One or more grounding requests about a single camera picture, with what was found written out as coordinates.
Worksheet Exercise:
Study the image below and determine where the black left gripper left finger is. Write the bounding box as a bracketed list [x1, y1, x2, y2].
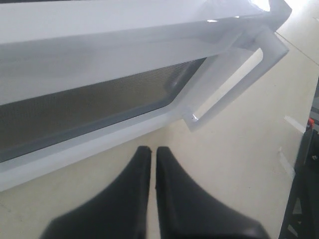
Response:
[41, 146, 152, 239]

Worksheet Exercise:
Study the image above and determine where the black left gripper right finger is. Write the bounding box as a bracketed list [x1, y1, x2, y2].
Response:
[156, 146, 269, 239]

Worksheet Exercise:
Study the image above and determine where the black metal frame stand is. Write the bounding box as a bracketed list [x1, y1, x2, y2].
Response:
[280, 86, 319, 239]

